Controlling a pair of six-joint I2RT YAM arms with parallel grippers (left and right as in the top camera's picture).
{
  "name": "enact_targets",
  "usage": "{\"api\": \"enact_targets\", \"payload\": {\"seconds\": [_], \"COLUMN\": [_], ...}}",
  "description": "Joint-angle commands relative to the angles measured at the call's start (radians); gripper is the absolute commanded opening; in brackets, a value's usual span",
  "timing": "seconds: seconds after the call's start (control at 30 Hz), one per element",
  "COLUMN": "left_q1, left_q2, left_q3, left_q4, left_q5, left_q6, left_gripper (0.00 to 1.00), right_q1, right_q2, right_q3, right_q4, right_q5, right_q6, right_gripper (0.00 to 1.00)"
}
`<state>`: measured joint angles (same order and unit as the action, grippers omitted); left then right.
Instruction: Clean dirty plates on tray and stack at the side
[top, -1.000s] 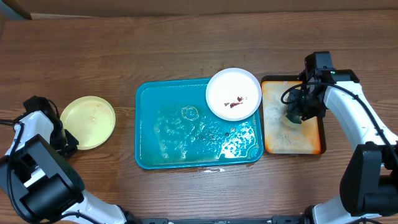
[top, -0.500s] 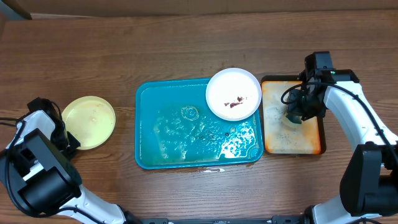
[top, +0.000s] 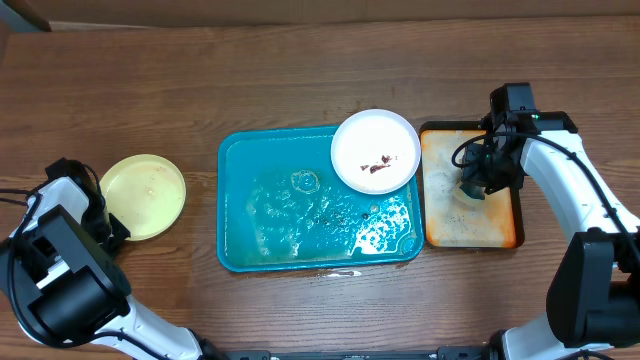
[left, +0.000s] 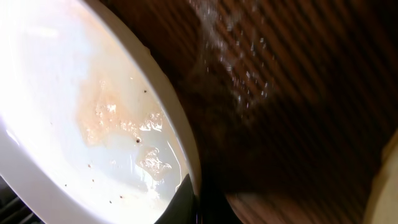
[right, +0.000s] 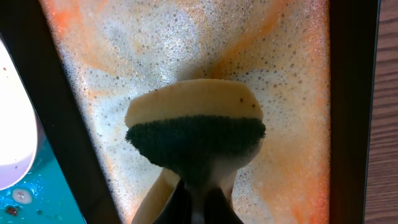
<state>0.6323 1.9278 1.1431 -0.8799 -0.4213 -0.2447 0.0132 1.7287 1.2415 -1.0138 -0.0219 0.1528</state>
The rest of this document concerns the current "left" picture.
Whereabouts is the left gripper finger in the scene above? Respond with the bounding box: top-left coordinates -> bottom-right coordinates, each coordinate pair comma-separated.
155,174 -> 198,224

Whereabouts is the white plate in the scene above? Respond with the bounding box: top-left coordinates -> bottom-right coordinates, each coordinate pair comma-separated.
1,0 -> 201,223

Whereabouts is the light green plate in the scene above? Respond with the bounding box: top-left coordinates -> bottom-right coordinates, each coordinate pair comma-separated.
363,131 -> 398,224

